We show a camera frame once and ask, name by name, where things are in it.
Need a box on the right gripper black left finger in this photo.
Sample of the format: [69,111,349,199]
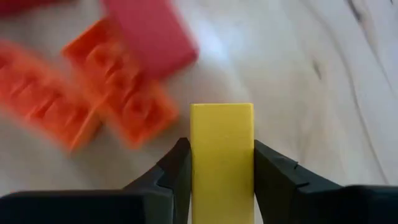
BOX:
[123,138,192,224]

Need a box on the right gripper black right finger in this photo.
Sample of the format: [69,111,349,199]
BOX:
[254,139,343,224]

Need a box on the big yellow rectangular block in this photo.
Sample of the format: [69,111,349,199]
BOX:
[189,103,255,224]

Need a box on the big orange toy brick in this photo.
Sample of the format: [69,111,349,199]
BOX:
[0,40,103,153]
[61,18,180,149]

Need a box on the red rectangular block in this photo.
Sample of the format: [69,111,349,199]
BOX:
[102,0,200,80]
[0,0,74,16]

